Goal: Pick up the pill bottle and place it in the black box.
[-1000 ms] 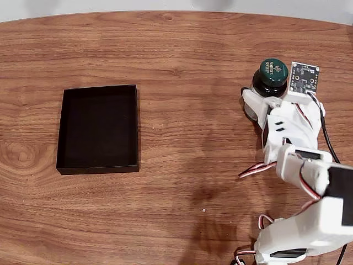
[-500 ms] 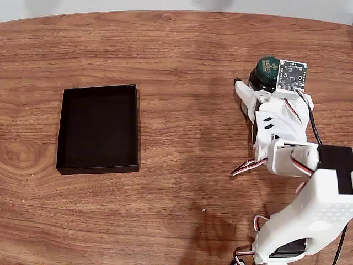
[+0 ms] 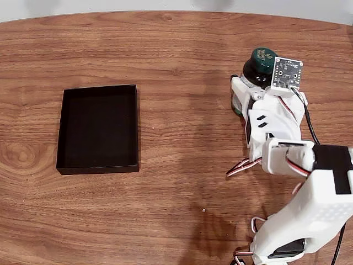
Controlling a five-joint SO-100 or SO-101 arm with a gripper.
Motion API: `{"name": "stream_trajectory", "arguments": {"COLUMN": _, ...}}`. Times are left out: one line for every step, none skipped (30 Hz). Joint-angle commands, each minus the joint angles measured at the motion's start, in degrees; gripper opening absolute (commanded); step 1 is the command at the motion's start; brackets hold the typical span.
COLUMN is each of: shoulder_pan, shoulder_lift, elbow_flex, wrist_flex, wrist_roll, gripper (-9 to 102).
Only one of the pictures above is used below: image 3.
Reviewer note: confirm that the circuit board camera on mount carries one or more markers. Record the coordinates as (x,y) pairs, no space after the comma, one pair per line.
(286,73)

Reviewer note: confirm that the black open box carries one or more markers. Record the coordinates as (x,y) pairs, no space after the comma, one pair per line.
(96,129)

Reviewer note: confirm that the green pill bottle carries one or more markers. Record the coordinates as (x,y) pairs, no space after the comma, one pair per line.
(260,63)

